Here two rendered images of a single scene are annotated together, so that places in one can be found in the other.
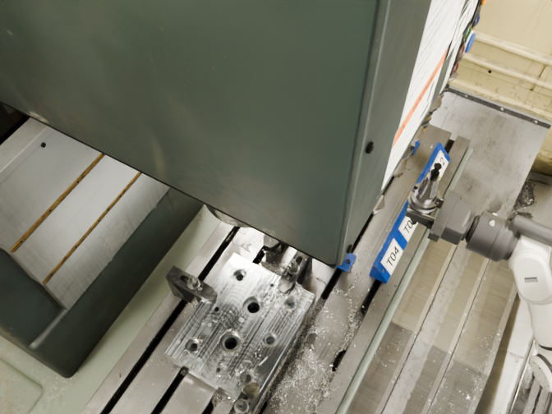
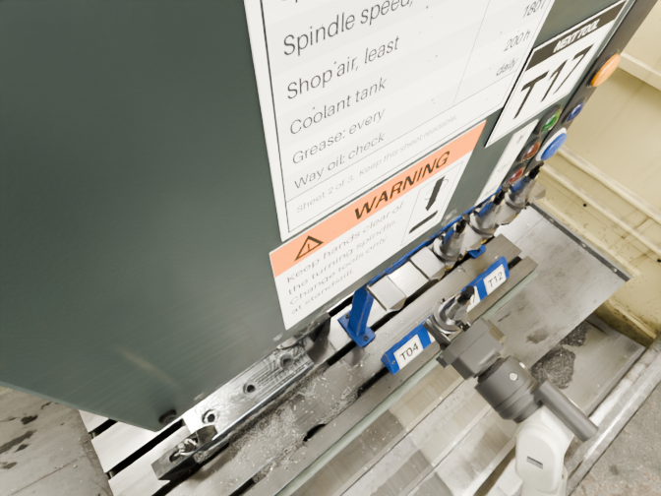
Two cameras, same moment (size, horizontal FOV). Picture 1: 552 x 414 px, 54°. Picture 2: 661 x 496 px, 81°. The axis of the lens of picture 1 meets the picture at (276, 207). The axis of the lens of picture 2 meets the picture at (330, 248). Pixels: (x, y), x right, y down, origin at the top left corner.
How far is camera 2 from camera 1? 0.45 m
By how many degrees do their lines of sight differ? 10
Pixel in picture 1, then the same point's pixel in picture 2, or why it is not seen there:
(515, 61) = (616, 203)
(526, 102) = (612, 247)
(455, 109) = (536, 229)
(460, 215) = (481, 350)
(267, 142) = not seen: outside the picture
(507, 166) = (568, 301)
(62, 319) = not seen: hidden behind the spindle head
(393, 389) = (363, 475)
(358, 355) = (333, 436)
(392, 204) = (433, 298)
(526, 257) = (537, 436)
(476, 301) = (482, 421)
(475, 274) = not seen: hidden behind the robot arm
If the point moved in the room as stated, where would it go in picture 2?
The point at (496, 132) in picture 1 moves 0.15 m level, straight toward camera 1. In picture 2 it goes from (569, 266) to (540, 291)
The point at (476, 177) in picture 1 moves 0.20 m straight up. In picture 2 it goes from (531, 300) to (566, 272)
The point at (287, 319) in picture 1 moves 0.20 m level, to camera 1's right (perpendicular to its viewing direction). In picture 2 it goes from (274, 375) to (359, 408)
